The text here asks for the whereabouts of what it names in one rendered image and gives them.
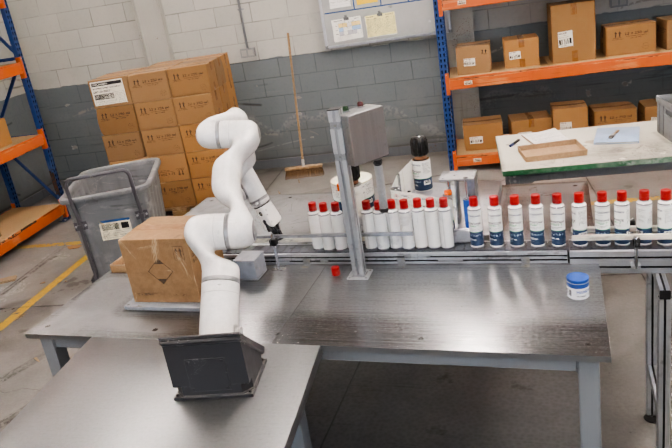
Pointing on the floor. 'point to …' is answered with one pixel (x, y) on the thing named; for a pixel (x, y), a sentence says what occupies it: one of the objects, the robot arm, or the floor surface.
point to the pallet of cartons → (166, 121)
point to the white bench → (656, 146)
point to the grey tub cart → (112, 207)
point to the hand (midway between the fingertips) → (278, 235)
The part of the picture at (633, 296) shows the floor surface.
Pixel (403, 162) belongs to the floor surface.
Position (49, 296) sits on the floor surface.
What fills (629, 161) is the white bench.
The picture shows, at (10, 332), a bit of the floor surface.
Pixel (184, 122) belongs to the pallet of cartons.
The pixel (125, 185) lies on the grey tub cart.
